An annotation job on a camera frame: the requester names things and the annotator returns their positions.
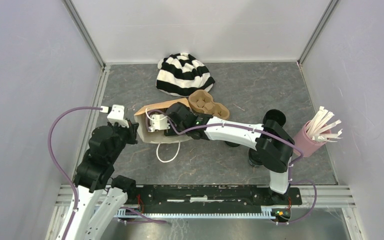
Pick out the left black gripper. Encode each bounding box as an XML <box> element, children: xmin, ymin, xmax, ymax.
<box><xmin>108</xmin><ymin>116</ymin><xmax>140</xmax><ymax>162</ymax></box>

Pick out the brown paper bag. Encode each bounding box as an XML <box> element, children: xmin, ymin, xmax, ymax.
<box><xmin>134</xmin><ymin>98</ymin><xmax>192</xmax><ymax>163</ymax></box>

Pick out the black coffee cup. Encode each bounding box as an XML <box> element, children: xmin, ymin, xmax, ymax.
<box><xmin>262</xmin><ymin>109</ymin><xmax>286</xmax><ymax>127</ymax></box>
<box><xmin>248</xmin><ymin>148</ymin><xmax>262</xmax><ymax>168</ymax></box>

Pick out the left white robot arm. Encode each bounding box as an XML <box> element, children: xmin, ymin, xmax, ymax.
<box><xmin>57</xmin><ymin>120</ymin><xmax>139</xmax><ymax>240</ymax></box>

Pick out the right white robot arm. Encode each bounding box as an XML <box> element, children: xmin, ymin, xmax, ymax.
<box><xmin>165</xmin><ymin>103</ymin><xmax>295</xmax><ymax>204</ymax></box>

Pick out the remaining cardboard carrier stack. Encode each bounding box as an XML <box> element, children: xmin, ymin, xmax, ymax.
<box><xmin>188</xmin><ymin>89</ymin><xmax>230</xmax><ymax>120</ymax></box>

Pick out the black white striped cloth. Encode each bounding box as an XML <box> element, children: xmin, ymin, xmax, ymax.
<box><xmin>155</xmin><ymin>52</ymin><xmax>216</xmax><ymax>97</ymax></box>

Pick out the pink straw holder cup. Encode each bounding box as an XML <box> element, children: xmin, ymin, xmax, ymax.
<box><xmin>293</xmin><ymin>121</ymin><xmax>327</xmax><ymax>158</ymax></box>

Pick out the white wrapped straws bundle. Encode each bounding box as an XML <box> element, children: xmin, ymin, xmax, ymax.
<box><xmin>304</xmin><ymin>106</ymin><xmax>343</xmax><ymax>143</ymax></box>

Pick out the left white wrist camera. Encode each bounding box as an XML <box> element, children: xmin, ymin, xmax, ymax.
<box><xmin>100</xmin><ymin>104</ymin><xmax>130</xmax><ymax>128</ymax></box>

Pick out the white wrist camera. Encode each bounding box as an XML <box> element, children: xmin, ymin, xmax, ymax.
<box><xmin>148</xmin><ymin>113</ymin><xmax>171</xmax><ymax>132</ymax></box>
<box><xmin>100</xmin><ymin>104</ymin><xmax>130</xmax><ymax>128</ymax></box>

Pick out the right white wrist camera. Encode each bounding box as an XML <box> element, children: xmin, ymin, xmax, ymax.
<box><xmin>148</xmin><ymin>113</ymin><xmax>171</xmax><ymax>132</ymax></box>

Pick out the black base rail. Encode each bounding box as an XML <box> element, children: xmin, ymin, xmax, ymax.
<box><xmin>126</xmin><ymin>184</ymin><xmax>303</xmax><ymax>215</ymax></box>

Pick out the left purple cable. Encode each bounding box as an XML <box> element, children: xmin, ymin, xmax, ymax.
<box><xmin>47</xmin><ymin>105</ymin><xmax>103</xmax><ymax>240</ymax></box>

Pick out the purple cable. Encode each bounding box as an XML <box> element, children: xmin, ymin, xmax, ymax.
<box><xmin>47</xmin><ymin>105</ymin><xmax>103</xmax><ymax>240</ymax></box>
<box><xmin>144</xmin><ymin>109</ymin><xmax>318</xmax><ymax>226</ymax></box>

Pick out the left aluminium frame post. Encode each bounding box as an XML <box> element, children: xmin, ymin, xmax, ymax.
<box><xmin>62</xmin><ymin>0</ymin><xmax>106</xmax><ymax>68</ymax></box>

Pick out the aluminium frame post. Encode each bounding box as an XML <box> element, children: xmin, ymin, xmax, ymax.
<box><xmin>297</xmin><ymin>0</ymin><xmax>340</xmax><ymax>68</ymax></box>
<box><xmin>62</xmin><ymin>0</ymin><xmax>106</xmax><ymax>68</ymax></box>

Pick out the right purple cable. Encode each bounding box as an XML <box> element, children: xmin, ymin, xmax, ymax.
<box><xmin>144</xmin><ymin>109</ymin><xmax>318</xmax><ymax>226</ymax></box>

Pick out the right aluminium frame post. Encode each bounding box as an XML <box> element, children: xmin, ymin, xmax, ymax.
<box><xmin>297</xmin><ymin>0</ymin><xmax>340</xmax><ymax>68</ymax></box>

